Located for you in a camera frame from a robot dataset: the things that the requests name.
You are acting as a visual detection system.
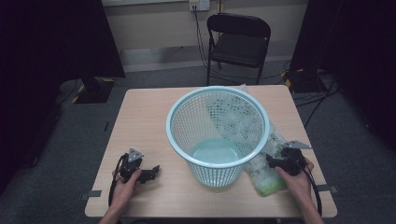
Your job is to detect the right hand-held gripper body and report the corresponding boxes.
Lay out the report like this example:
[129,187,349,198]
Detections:
[274,140,313,177]

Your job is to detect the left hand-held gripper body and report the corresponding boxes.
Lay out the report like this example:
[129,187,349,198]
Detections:
[120,147,150,184]

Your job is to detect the clear green printed plastic bag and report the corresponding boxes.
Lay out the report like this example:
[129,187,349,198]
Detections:
[206,83,290,198]

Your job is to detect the light blue mesh basket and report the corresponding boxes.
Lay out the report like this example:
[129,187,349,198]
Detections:
[165,85,271,189]

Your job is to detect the person's right hand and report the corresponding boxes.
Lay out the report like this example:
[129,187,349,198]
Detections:
[275,158,316,201]

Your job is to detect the person's left hand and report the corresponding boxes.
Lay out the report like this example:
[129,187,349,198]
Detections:
[111,168,143,206]

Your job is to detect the black stand base yellow tape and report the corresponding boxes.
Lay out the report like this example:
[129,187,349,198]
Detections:
[280,68,329,94]
[72,77,116,105]

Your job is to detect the black folding chair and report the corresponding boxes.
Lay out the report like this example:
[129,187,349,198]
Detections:
[205,12,272,87]

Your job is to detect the black curtain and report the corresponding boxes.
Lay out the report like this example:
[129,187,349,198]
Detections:
[289,0,396,152]

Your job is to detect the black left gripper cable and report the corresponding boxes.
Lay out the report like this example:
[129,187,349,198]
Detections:
[107,153,126,208]

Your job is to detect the grey table bracket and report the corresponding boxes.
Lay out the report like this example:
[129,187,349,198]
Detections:
[315,183,339,193]
[78,189,103,201]

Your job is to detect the black floor cables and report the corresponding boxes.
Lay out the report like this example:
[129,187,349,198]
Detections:
[292,70,341,129]

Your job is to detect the black wall socket cable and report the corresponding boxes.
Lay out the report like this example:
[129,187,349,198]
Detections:
[191,5,219,78]

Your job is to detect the white wall socket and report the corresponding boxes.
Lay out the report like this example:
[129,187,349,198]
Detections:
[188,0,211,12]

